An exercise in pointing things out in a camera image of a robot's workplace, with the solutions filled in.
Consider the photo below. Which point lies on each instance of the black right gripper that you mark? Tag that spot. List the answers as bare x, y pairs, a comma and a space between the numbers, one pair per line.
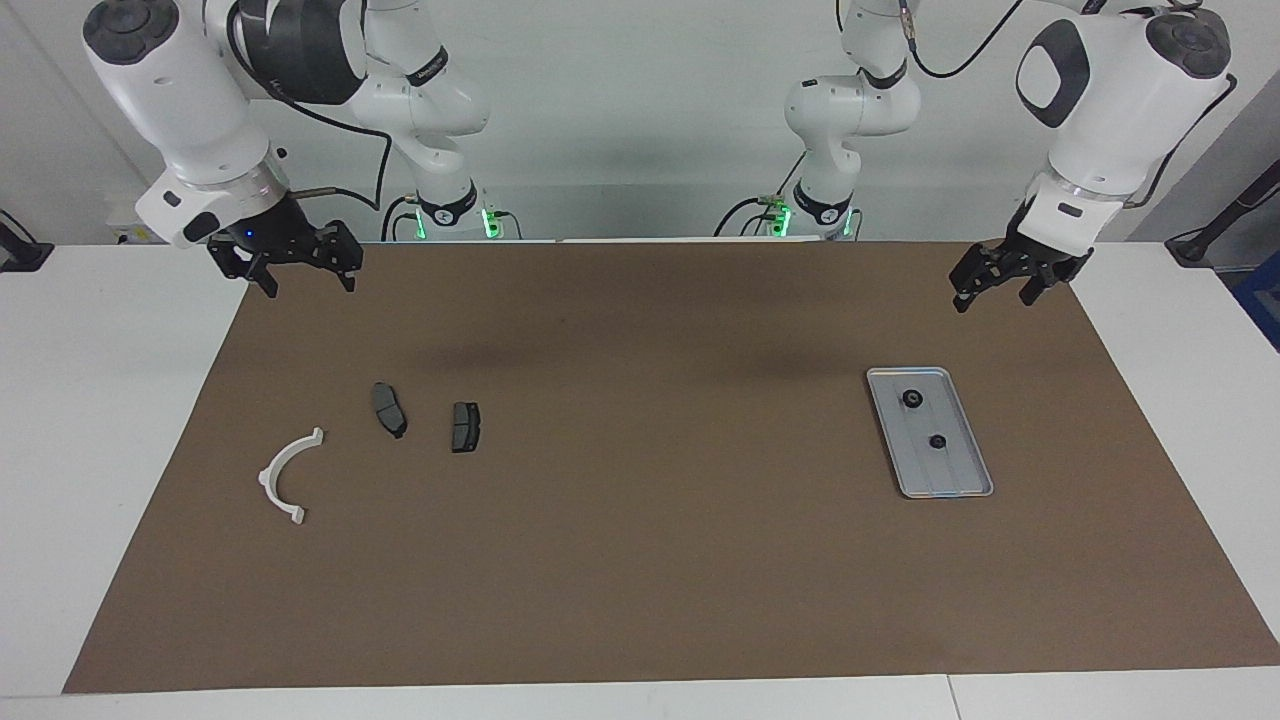
285, 238

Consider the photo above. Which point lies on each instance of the silver metal tray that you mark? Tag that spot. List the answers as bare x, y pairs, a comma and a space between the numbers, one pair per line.
950, 470

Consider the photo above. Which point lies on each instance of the white semicircular bracket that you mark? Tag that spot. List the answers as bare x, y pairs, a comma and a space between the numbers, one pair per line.
267, 480

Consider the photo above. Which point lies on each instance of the brown table mat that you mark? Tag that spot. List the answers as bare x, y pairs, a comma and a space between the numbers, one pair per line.
650, 560

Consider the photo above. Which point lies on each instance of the elongated dark brake pad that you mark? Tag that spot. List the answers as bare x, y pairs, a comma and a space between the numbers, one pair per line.
389, 410

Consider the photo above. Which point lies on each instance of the blue box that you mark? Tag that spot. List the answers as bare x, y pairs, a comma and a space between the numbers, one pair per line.
1262, 300

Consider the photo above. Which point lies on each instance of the rectangular dark brake pad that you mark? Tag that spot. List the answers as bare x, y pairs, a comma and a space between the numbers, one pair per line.
465, 427

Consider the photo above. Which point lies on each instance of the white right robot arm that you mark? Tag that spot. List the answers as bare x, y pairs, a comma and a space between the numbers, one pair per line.
170, 90

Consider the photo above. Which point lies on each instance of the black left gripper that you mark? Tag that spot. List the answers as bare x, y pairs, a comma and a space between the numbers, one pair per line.
1040, 255

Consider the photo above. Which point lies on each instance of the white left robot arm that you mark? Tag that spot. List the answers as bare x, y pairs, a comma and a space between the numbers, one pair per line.
1110, 110

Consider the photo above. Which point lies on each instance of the black angled stand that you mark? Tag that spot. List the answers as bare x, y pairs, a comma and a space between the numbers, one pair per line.
1215, 228

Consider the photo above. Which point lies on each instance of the black table clamp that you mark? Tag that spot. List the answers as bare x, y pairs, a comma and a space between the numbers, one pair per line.
20, 252

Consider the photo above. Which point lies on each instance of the white power box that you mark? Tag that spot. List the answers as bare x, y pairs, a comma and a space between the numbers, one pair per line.
125, 232

